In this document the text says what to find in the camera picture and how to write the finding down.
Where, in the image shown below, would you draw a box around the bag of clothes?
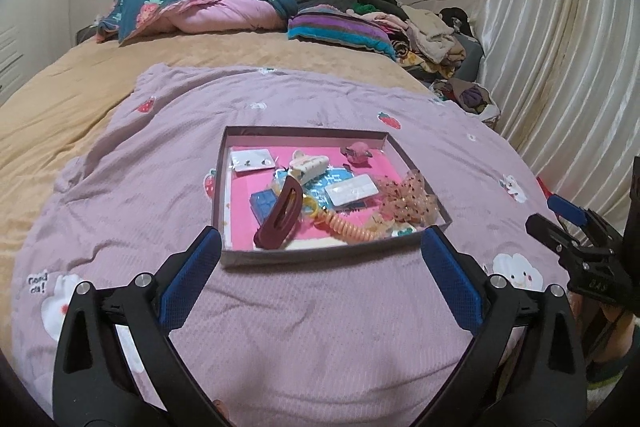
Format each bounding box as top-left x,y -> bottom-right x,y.
430,77 -> 501,129

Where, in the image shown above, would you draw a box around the red earrings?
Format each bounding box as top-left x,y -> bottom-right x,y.
324,174 -> 378,207

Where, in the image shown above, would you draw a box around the clear box with rhinestone jewelry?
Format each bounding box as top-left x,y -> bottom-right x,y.
250,188 -> 278,225

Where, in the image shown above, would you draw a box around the white hair claw clip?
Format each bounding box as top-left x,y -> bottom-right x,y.
288,150 -> 330,185

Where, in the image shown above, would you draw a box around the shallow cardboard box tray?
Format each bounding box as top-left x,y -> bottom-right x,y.
212,126 -> 451,268

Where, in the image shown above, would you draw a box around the dark red oval hair clip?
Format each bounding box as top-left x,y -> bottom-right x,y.
254,176 -> 304,251

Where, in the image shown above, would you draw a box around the yellow plastic rings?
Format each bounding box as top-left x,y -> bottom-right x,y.
299,195 -> 321,220

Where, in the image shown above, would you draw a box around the white striped curtain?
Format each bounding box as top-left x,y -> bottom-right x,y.
475,0 -> 639,228

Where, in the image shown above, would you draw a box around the pink dotted tulle bow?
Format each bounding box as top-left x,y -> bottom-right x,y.
374,170 -> 439,227

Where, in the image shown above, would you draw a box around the person's right hand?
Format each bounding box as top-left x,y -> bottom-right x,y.
570,293 -> 636,364

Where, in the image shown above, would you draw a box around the pile of clothes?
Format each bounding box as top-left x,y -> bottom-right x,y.
348,0 -> 483,83

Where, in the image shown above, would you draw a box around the navy pink strawberry quilt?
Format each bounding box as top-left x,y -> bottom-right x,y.
96,0 -> 298,44

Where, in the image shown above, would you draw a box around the silver earring card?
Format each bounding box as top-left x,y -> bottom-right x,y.
230,148 -> 276,173

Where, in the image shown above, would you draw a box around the pink fuzzy hair clip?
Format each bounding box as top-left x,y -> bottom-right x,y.
341,141 -> 373,167

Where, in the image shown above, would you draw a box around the tan bed sheet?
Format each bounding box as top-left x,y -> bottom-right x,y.
1,32 -> 426,352

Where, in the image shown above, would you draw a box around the lilac strawberry blanket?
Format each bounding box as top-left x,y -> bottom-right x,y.
12,64 -> 566,426

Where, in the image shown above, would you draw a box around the orange spiral hair tie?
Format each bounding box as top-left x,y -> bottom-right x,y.
314,211 -> 384,244

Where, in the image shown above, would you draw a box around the striped purple teal blanket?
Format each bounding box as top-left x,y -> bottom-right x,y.
286,4 -> 396,61

